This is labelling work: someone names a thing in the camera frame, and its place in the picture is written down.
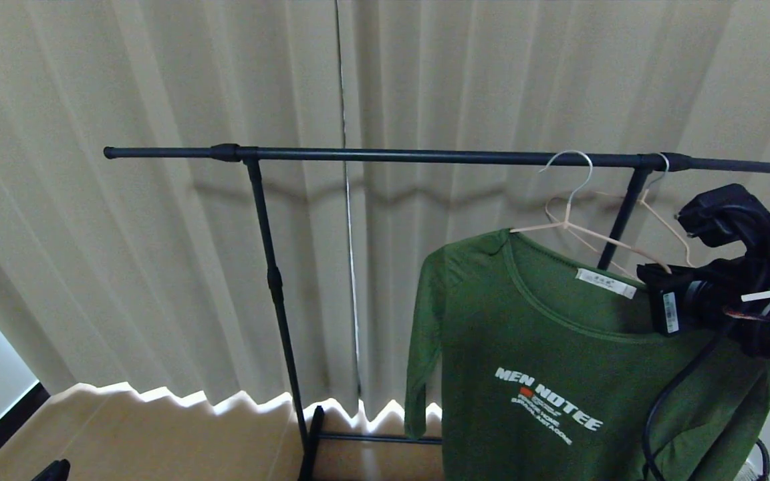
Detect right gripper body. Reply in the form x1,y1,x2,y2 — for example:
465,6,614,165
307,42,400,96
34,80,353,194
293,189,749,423
646,275,757,338

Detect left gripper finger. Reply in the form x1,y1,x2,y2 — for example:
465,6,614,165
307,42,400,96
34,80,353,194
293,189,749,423
30,460,71,481

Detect pink clothes hanger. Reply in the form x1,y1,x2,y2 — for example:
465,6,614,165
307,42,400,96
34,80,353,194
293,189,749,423
509,150,673,275
544,154,694,279

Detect green long-sleeved shirt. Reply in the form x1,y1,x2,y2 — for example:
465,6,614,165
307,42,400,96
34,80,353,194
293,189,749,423
403,228,770,481

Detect white laundry basket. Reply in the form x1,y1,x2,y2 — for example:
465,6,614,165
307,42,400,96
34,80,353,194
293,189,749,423
738,438,770,481

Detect black clothes rack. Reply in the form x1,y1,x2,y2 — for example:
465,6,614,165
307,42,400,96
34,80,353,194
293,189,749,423
102,142,770,481

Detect beige curtain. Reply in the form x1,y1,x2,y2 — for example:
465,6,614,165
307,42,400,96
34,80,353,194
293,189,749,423
0,0,770,442

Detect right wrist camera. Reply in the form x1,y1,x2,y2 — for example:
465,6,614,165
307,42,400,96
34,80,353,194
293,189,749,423
675,183,770,269

